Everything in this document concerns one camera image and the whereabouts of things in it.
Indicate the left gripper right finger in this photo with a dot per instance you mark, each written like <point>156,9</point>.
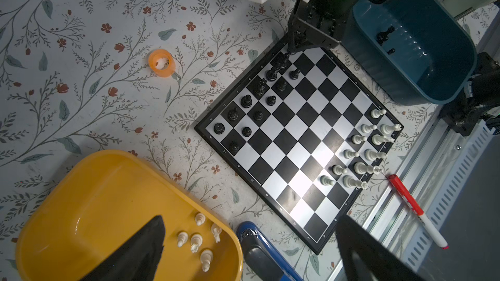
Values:
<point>364,258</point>

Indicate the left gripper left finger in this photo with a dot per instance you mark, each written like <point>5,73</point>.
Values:
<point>137,259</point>

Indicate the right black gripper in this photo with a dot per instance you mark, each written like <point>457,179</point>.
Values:
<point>318,24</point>

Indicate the black chess piece in tray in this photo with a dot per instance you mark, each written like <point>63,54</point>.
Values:
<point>382,37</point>

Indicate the red white marker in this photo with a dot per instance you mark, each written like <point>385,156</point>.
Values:
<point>427,224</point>

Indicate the yellow plastic tray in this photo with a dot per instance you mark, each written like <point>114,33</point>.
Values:
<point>102,202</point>

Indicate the teal plastic tray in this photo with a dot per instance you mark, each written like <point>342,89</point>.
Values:
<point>426,60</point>

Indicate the blue stapler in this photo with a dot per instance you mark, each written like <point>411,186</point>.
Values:
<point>261,256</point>

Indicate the black white chessboard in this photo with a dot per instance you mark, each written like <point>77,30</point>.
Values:
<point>292,128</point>

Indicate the orange tape roll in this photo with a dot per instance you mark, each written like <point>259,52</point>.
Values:
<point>162,63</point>

